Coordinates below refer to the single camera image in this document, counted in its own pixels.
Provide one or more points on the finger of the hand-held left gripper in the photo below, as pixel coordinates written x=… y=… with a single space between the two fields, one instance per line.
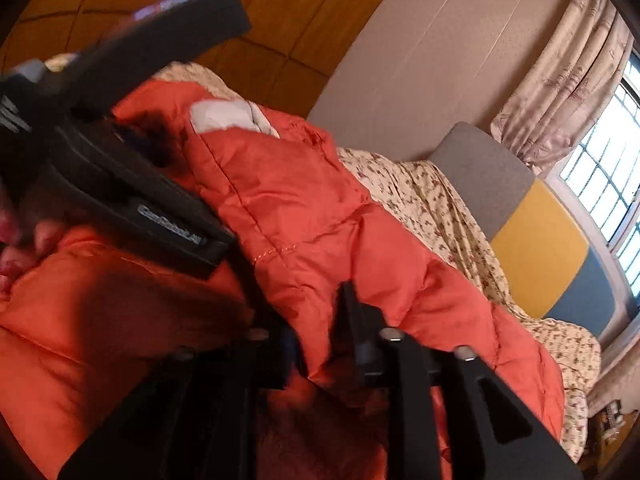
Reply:
x=145 y=144

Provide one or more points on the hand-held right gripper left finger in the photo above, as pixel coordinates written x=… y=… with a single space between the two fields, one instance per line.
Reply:
x=289 y=351

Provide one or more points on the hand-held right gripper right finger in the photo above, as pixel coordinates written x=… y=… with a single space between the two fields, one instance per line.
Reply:
x=365 y=350

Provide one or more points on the orange padded jacket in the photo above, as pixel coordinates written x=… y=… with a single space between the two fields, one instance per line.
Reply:
x=300 y=210

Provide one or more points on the person's left hand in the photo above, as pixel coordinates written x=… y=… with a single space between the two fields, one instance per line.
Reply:
x=46 y=237

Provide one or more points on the floral quilt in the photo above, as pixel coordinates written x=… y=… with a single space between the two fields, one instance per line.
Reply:
x=425 y=200

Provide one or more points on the grey yellow blue headboard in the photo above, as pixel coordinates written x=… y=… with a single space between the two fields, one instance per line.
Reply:
x=540 y=245

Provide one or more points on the wooden wardrobe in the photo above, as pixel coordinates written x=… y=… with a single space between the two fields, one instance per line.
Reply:
x=300 y=10

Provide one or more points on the wooden desk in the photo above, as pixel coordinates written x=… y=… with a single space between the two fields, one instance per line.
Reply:
x=607 y=435

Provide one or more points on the barred window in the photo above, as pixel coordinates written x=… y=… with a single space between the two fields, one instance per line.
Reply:
x=600 y=160

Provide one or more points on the beige patterned curtain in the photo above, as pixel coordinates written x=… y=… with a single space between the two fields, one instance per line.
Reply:
x=560 y=85

